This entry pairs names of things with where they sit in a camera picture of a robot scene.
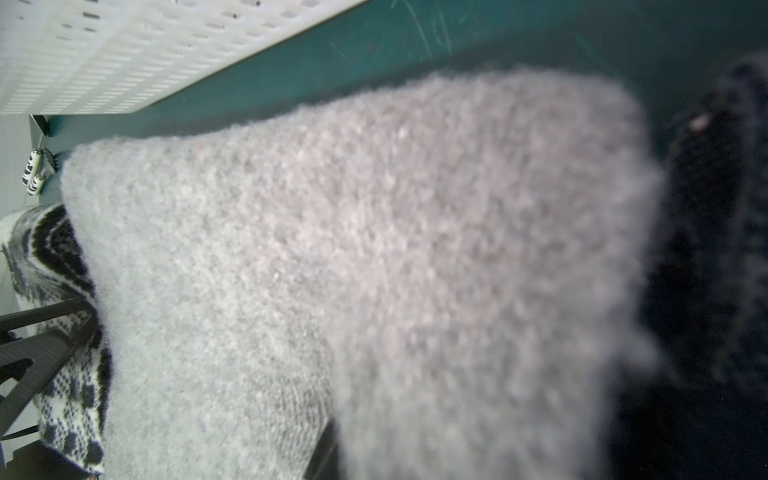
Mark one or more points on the white plastic basket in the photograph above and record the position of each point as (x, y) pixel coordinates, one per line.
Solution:
(79, 57)

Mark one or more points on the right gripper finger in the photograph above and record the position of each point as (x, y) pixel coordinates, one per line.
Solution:
(324, 461)

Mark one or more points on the navy plaid scarf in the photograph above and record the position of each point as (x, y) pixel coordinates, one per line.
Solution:
(704, 414)

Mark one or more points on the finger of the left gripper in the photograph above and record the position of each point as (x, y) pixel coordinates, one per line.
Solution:
(43, 355)

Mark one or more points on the green table mat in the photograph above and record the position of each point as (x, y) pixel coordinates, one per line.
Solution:
(480, 54)

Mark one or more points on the black white smiley scarf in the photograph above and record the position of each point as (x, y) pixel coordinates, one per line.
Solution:
(46, 268)

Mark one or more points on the grey scarf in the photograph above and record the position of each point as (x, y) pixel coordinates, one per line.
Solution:
(449, 271)

